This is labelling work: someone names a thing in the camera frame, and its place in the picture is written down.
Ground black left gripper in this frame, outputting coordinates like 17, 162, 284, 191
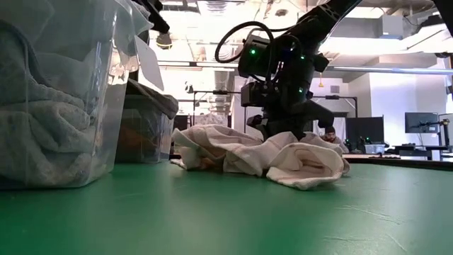
134, 0, 171, 35

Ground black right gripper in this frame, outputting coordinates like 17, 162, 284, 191
239, 33, 334, 142

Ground grey and cream garment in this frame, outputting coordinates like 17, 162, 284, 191
170, 123, 352, 191

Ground orange towel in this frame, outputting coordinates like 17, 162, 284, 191
120, 120, 162, 152

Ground light grey towel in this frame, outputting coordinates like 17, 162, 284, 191
0, 17, 88, 107

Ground person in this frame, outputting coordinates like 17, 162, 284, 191
320, 125, 350, 154

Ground patterned white cloth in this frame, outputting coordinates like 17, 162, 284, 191
194, 113, 231, 128

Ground black background panel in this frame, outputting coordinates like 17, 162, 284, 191
345, 115, 386, 152

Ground small clear background container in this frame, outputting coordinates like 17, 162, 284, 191
364, 143, 387, 155

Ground clear plastic bin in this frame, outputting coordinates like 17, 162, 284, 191
115, 79, 180, 164
0, 0, 154, 189

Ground black computer monitor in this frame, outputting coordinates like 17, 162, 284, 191
404, 111, 440, 135

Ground black background desk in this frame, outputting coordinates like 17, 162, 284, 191
392, 143, 453, 162

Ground black metal frame stand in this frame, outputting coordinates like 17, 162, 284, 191
193, 89, 245, 107
309, 94, 359, 120

